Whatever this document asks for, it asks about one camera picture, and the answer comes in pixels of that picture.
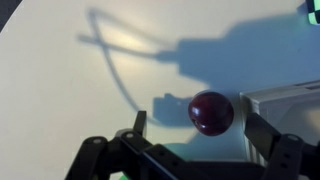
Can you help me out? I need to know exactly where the dark red plum toy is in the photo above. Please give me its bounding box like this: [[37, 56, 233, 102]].
[[188, 91, 234, 136]]

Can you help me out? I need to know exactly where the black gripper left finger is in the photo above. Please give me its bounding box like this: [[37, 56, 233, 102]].
[[133, 111, 147, 136]]

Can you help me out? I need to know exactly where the green bowl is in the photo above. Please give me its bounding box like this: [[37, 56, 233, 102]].
[[119, 176, 129, 180]]

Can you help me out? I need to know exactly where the soft cube with letter A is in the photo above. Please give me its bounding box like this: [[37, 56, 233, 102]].
[[305, 0, 320, 25]]

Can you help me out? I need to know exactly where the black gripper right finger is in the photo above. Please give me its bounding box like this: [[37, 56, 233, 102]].
[[244, 113, 281, 161]]

